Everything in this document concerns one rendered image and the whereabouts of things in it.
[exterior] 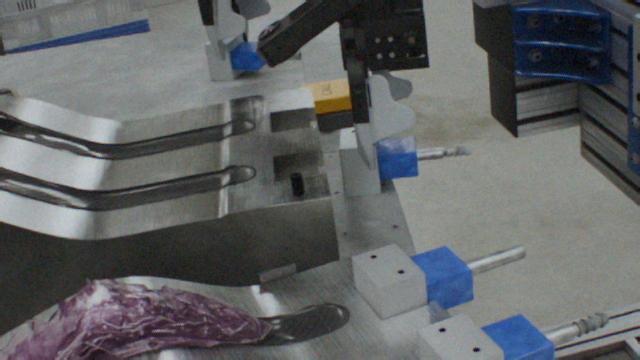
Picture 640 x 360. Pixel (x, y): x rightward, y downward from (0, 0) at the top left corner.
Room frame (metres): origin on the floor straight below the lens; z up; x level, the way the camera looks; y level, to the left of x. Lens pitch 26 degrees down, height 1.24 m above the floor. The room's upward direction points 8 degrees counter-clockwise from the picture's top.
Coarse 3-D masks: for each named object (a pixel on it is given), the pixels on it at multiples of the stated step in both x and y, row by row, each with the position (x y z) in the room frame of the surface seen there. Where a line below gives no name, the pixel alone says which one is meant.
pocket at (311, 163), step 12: (276, 156) 0.79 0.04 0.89; (288, 156) 0.79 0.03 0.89; (300, 156) 0.79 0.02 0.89; (312, 156) 0.79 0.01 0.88; (276, 168) 0.79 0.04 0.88; (288, 168) 0.79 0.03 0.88; (300, 168) 0.79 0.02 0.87; (312, 168) 0.79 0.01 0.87; (324, 168) 0.78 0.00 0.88; (276, 180) 0.78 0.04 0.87; (288, 180) 0.79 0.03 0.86
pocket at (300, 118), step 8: (272, 112) 0.90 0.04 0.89; (280, 112) 0.90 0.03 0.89; (288, 112) 0.90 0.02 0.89; (296, 112) 0.90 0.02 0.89; (304, 112) 0.90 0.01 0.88; (312, 112) 0.89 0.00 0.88; (272, 120) 0.90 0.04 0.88; (280, 120) 0.90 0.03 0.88; (288, 120) 0.90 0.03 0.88; (296, 120) 0.90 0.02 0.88; (304, 120) 0.90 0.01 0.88; (312, 120) 0.89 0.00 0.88; (272, 128) 0.89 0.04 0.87; (280, 128) 0.90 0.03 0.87; (288, 128) 0.90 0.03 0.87; (296, 128) 0.90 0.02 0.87
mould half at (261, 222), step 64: (64, 128) 0.90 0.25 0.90; (128, 128) 0.93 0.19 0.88; (192, 128) 0.89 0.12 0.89; (256, 128) 0.86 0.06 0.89; (0, 192) 0.74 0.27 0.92; (256, 192) 0.72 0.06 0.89; (320, 192) 0.70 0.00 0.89; (0, 256) 0.69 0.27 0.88; (64, 256) 0.69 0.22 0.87; (128, 256) 0.69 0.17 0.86; (192, 256) 0.69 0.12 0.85; (256, 256) 0.69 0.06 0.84; (320, 256) 0.69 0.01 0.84; (0, 320) 0.69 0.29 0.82
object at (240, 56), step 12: (240, 36) 1.30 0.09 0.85; (228, 48) 1.27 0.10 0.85; (240, 48) 1.28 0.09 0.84; (252, 48) 1.27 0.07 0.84; (216, 60) 1.27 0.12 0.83; (228, 60) 1.27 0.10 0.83; (240, 60) 1.26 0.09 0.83; (252, 60) 1.25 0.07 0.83; (216, 72) 1.27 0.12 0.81; (228, 72) 1.27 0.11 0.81; (240, 72) 1.29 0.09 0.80
